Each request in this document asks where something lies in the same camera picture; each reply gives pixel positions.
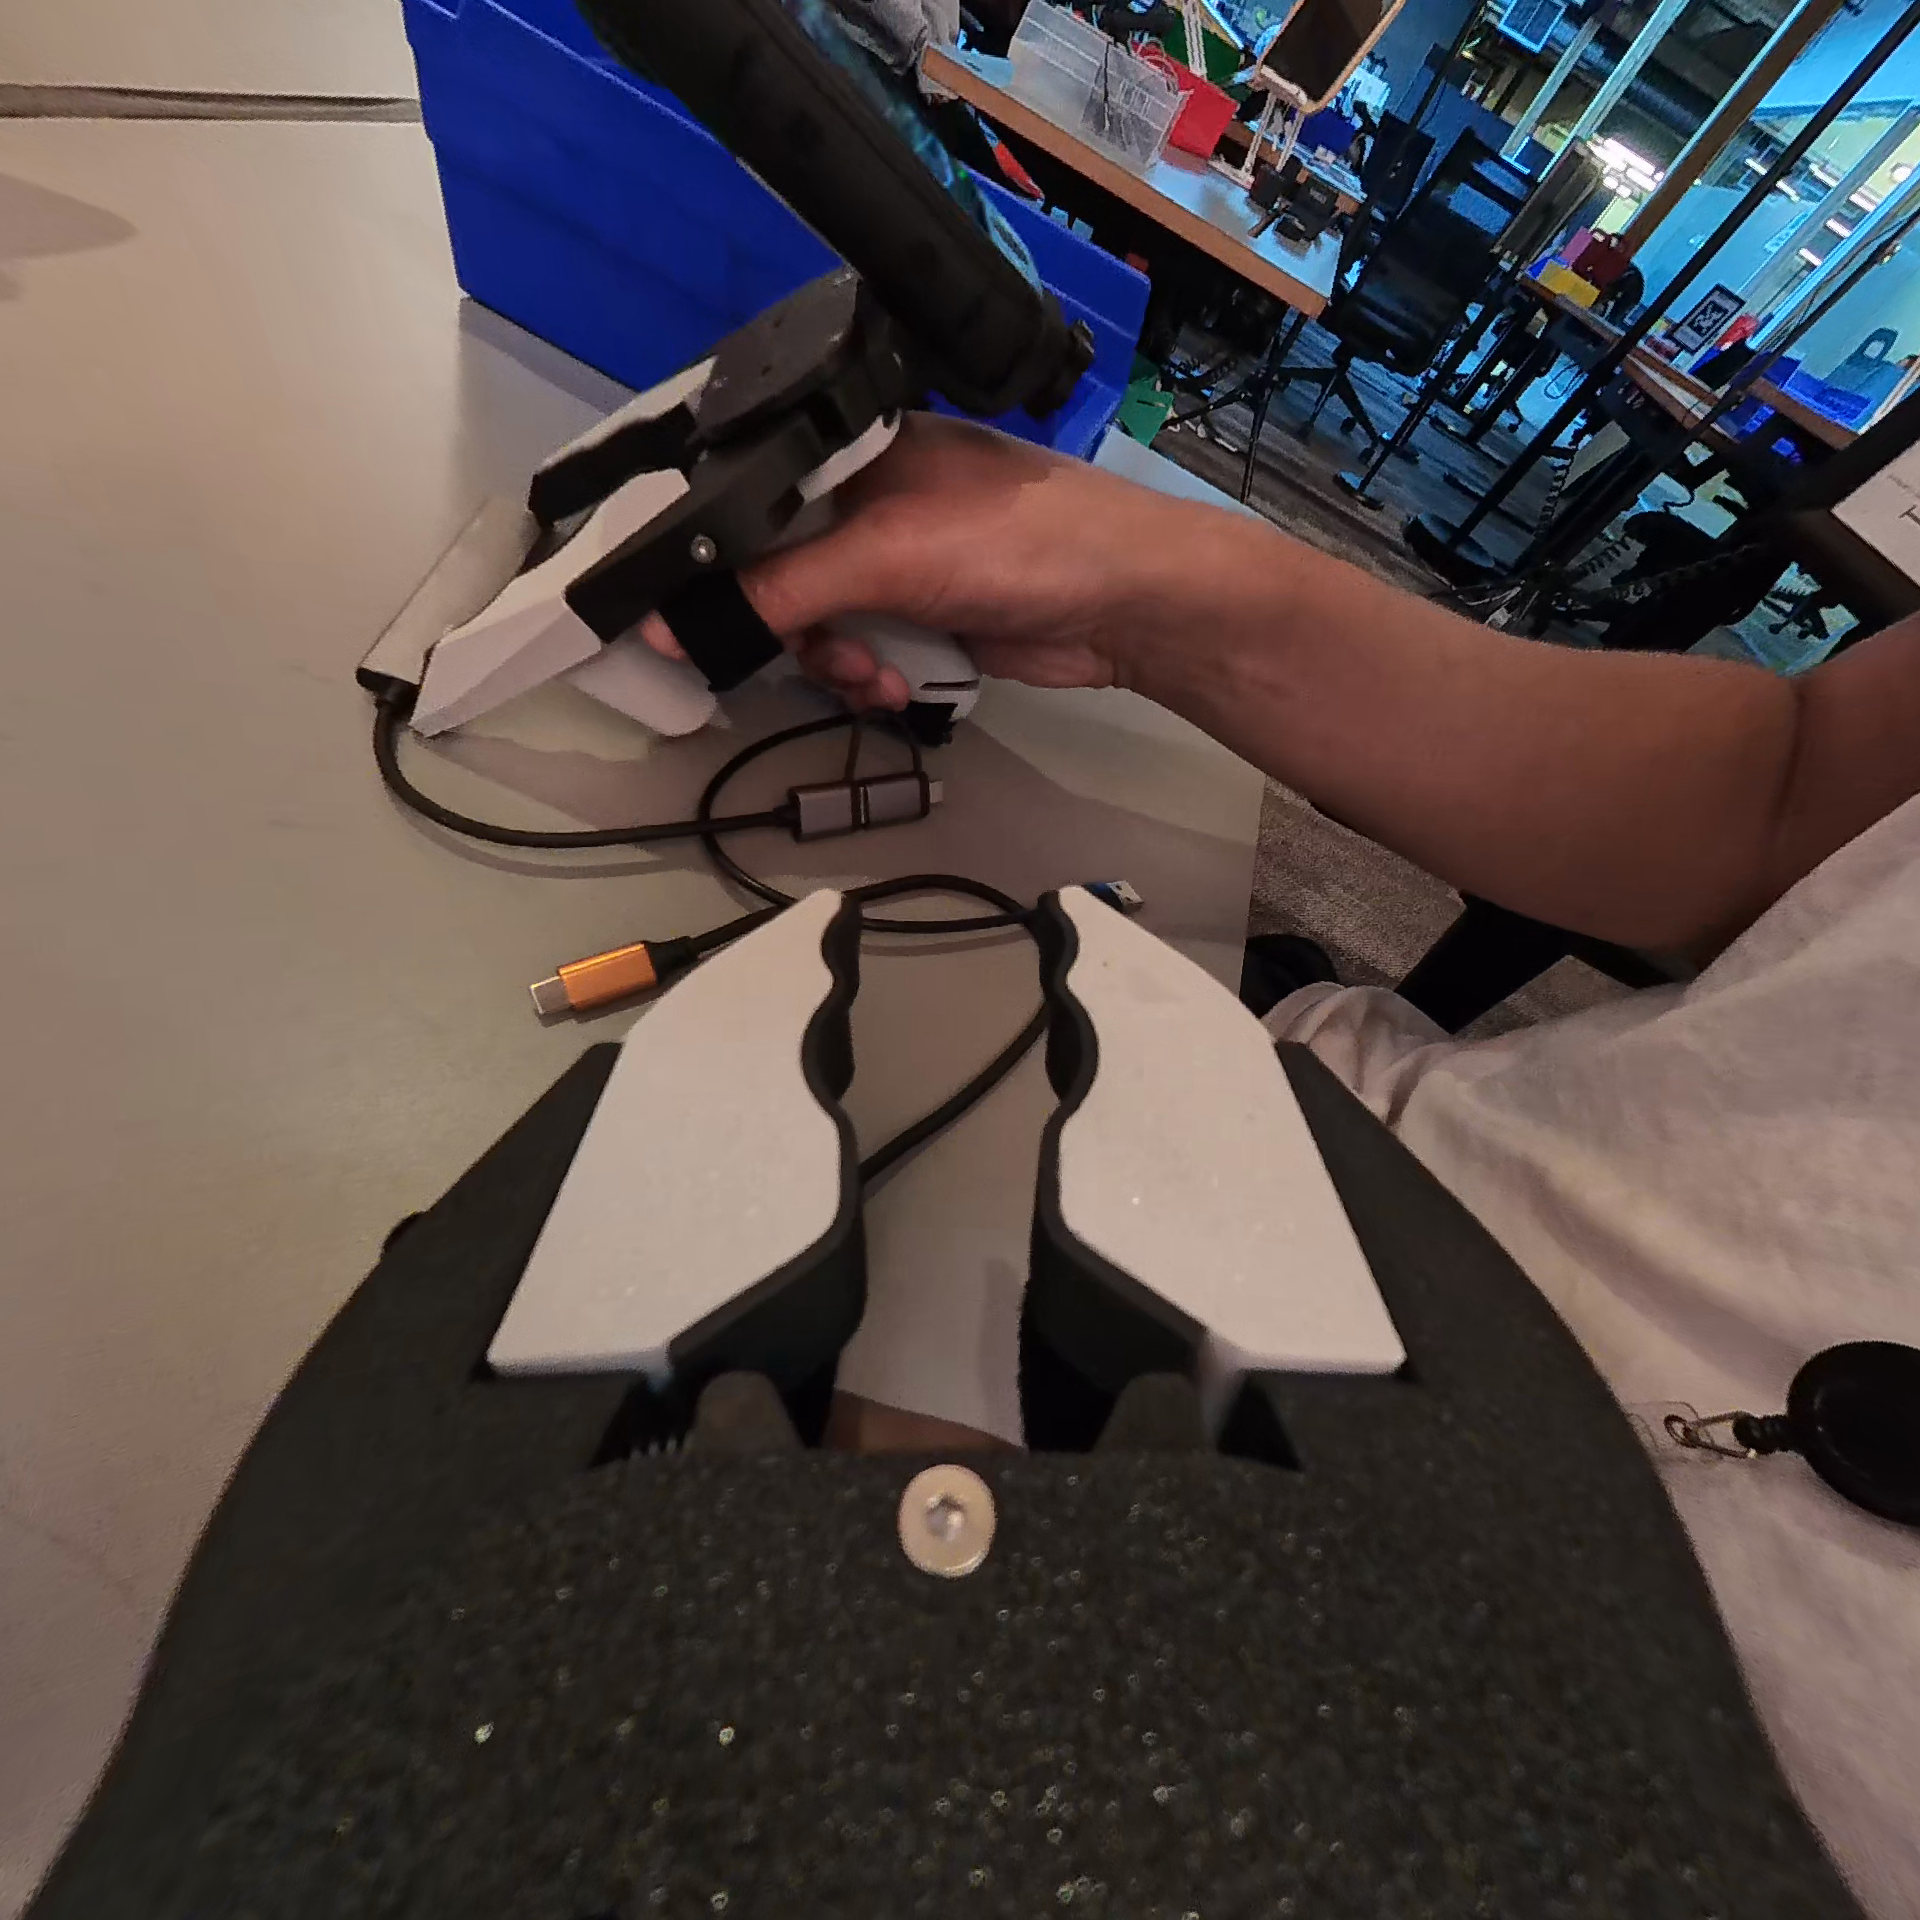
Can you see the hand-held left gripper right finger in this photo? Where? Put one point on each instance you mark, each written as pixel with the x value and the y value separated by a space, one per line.
pixel 1216 1185

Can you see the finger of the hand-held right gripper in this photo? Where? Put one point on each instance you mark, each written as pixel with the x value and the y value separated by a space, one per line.
pixel 493 659
pixel 635 428

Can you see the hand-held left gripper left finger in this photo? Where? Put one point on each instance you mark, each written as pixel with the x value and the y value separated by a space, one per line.
pixel 677 1171

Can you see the blue plastic bin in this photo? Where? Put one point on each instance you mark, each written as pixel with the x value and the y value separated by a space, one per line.
pixel 599 180

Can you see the person's right forearm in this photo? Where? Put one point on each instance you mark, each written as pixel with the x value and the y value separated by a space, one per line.
pixel 1499 748

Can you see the grey desk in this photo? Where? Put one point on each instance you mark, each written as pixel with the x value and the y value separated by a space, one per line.
pixel 227 748

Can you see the person's right hand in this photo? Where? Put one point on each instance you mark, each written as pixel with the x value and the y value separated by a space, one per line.
pixel 973 555

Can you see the clear plastic container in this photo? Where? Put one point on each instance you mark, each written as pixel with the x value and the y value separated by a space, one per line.
pixel 1093 75

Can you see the cluttered wooden table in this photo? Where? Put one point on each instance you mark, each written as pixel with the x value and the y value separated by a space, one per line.
pixel 1199 227

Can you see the person's white shirt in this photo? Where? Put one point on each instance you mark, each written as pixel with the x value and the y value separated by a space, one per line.
pixel 1648 1171

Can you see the black office chair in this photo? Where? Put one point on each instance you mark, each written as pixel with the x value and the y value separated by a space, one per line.
pixel 1410 299

